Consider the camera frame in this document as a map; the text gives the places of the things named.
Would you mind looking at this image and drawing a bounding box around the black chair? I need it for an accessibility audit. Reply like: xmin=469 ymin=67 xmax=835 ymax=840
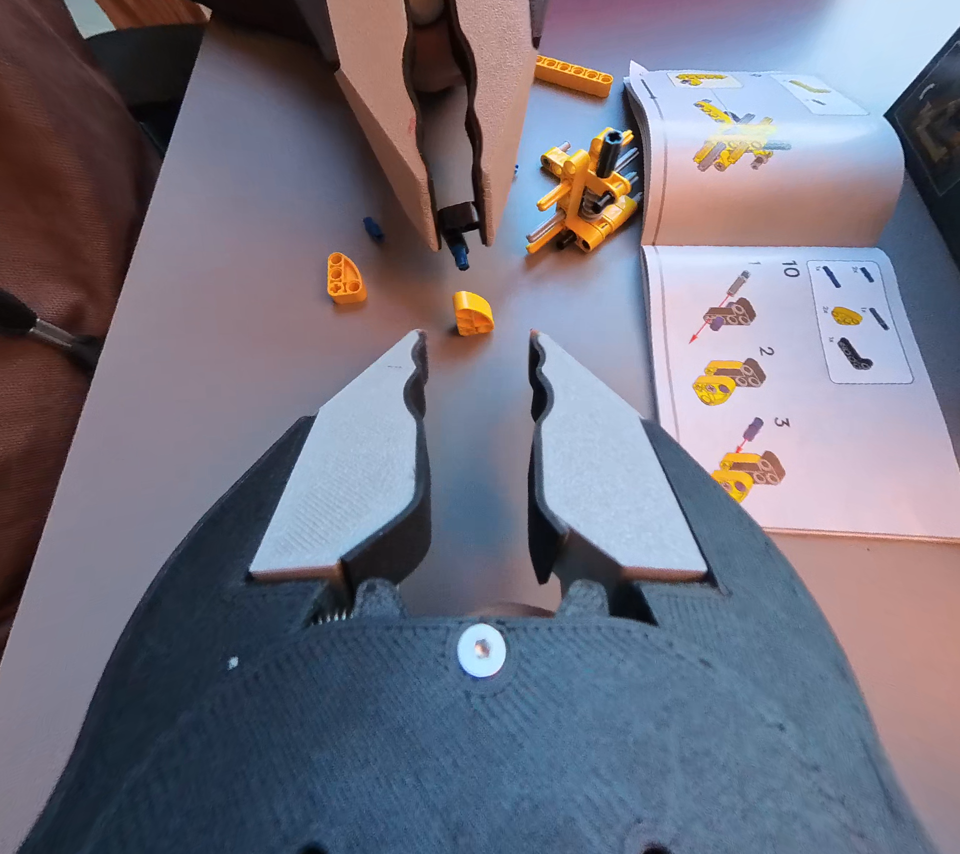
xmin=86 ymin=23 xmax=207 ymax=153

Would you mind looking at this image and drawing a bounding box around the dark toy set box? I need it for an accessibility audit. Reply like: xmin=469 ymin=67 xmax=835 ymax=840
xmin=883 ymin=29 xmax=960 ymax=251

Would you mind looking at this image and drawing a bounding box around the person's left hand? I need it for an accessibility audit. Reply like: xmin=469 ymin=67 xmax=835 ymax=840
xmin=412 ymin=21 xmax=471 ymax=94

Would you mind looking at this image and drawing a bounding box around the open instruction booklet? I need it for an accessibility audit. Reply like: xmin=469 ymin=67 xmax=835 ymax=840
xmin=624 ymin=60 xmax=960 ymax=543

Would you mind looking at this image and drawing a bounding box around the black toy beam with blue pin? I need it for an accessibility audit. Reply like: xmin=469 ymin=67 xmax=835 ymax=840
xmin=437 ymin=201 xmax=483 ymax=271

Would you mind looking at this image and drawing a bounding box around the yellow curved toy panel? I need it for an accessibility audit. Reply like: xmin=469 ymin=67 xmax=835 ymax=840
xmin=326 ymin=252 xmax=369 ymax=305
xmin=452 ymin=291 xmax=495 ymax=337

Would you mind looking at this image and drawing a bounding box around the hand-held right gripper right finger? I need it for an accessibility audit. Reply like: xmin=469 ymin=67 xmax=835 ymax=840
xmin=527 ymin=330 xmax=711 ymax=588

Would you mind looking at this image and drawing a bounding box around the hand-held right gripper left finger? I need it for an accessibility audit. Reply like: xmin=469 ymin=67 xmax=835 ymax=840
xmin=249 ymin=330 xmax=433 ymax=592

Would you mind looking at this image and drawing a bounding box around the black strap cable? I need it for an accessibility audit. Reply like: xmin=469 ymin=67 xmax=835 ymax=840
xmin=0 ymin=287 xmax=105 ymax=375

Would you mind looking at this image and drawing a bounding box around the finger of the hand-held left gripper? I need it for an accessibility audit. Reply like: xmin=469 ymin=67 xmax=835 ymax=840
xmin=307 ymin=0 xmax=444 ymax=252
xmin=447 ymin=0 xmax=539 ymax=249

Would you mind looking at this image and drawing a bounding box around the yellow toy brick assembly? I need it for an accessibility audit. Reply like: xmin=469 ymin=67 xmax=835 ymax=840
xmin=525 ymin=128 xmax=645 ymax=256

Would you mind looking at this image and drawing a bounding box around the person's brown clothing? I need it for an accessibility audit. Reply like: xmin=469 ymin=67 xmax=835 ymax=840
xmin=0 ymin=0 xmax=162 ymax=645

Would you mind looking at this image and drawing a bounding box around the yellow straight toy beam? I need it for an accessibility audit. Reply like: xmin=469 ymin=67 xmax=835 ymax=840
xmin=534 ymin=55 xmax=615 ymax=99

